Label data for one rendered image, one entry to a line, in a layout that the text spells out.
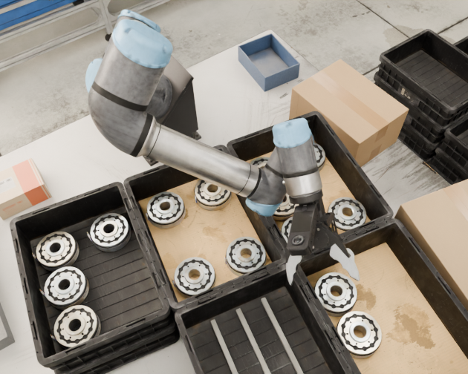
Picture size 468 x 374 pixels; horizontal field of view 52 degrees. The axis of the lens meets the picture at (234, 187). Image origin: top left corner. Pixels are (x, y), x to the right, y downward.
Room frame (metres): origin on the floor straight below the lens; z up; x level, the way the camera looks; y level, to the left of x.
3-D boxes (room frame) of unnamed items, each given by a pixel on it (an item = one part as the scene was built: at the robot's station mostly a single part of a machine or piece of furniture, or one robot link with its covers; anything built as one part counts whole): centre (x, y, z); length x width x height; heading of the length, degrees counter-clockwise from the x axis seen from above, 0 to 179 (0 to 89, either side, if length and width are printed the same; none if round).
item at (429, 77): (1.50, -0.86, 0.37); 0.40 x 0.30 x 0.45; 32
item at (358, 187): (0.74, -0.19, 0.87); 0.40 x 0.30 x 0.11; 22
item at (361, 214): (0.66, -0.30, 0.86); 0.10 x 0.10 x 0.01
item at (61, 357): (0.51, 0.36, 0.92); 0.40 x 0.30 x 0.02; 22
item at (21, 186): (0.87, 0.68, 0.74); 0.16 x 0.12 x 0.07; 120
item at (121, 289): (0.51, 0.36, 0.87); 0.40 x 0.30 x 0.11; 22
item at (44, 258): (0.59, 0.47, 0.86); 0.10 x 0.10 x 0.01
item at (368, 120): (1.08, -0.38, 0.78); 0.30 x 0.22 x 0.16; 36
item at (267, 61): (1.41, -0.15, 0.74); 0.20 x 0.15 x 0.07; 27
